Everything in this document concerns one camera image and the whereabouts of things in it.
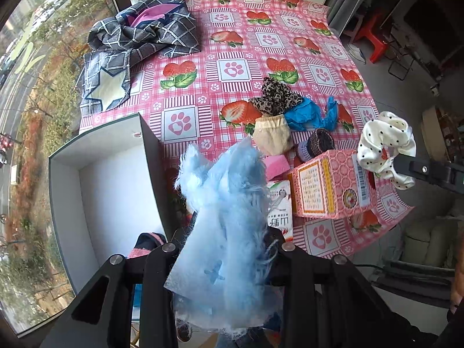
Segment white open storage box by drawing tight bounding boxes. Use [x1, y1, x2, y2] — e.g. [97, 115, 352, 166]
[49, 114, 179, 293]

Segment light blue fluffy cloth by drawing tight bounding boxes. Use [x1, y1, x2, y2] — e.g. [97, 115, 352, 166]
[164, 137, 282, 337]

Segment pink strawberry paw tablecloth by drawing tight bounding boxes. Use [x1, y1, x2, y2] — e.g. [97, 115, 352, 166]
[79, 0, 415, 260]

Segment pink and black knit sock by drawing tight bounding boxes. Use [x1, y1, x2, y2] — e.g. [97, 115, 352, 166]
[128, 233, 167, 258]

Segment leopard print scrunchie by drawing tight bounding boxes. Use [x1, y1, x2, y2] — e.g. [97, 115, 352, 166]
[249, 77, 305, 115]

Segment pink sponge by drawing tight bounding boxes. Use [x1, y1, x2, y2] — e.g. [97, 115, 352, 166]
[263, 155, 290, 182]

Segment red plastic stool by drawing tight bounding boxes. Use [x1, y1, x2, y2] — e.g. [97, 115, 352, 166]
[354, 11, 389, 64]

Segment white polka dot scrunchie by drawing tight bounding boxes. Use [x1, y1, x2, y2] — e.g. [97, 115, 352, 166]
[357, 112, 417, 190]

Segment pink patterned carton box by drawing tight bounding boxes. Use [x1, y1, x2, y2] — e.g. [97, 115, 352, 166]
[288, 149, 377, 219]

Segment blue mesh cloth on table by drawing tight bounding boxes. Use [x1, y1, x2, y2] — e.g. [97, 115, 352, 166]
[284, 96, 338, 132]

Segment beige knit sock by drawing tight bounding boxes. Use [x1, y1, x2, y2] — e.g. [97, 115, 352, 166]
[253, 114, 293, 155]

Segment grey plaid star cloth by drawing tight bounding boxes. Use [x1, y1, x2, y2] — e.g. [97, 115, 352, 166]
[79, 0, 201, 116]

